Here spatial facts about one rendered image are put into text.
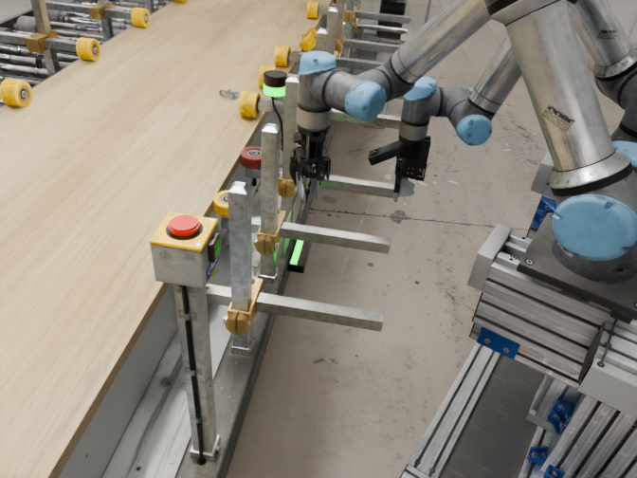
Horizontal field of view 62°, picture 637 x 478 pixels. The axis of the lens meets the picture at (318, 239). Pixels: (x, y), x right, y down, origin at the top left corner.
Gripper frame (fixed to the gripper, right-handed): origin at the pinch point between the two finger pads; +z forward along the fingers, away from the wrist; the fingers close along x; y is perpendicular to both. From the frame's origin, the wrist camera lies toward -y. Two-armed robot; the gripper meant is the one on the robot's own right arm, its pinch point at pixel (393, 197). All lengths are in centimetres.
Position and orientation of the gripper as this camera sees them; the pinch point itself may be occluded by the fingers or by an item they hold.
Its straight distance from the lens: 156.9
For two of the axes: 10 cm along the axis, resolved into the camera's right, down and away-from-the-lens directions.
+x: 1.6, -5.9, 7.9
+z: -0.6, 8.0, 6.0
